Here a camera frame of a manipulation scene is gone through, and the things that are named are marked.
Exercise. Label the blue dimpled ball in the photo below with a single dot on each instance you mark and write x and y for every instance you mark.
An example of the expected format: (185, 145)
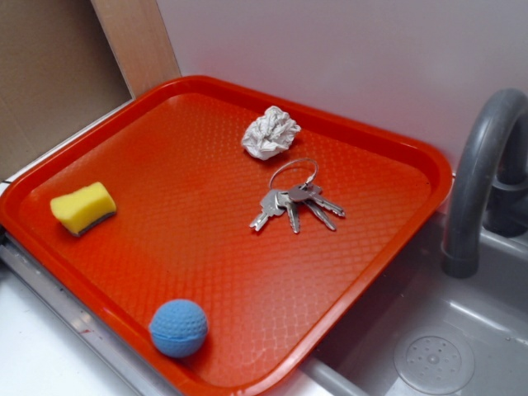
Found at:
(179, 328)

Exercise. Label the grey plastic sink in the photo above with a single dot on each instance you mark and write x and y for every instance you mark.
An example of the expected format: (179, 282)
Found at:
(418, 331)

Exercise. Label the brown cardboard panel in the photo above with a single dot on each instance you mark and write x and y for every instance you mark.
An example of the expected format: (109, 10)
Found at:
(58, 75)

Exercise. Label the crumpled white paper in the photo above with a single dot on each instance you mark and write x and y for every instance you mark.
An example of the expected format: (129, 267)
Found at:
(270, 134)

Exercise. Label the silver key far left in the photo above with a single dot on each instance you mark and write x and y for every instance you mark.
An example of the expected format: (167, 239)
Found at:
(269, 209)

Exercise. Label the silver key middle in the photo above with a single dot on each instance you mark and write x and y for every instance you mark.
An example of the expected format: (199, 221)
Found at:
(286, 203)

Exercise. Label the silver key right long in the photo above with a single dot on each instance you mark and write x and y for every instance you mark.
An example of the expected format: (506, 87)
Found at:
(320, 215)

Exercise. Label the grey curved faucet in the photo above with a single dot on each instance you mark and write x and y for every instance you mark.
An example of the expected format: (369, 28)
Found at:
(490, 188)

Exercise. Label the silver key far right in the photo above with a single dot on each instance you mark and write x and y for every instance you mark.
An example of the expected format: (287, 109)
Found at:
(311, 193)

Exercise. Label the orange plastic tray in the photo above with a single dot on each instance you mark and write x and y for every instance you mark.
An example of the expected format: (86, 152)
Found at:
(186, 191)

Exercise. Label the yellow sponge with grey pad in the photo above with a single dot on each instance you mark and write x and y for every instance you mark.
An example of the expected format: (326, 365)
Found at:
(82, 209)

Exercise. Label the wooden board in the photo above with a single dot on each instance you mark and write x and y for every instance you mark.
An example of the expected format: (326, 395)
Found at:
(139, 42)

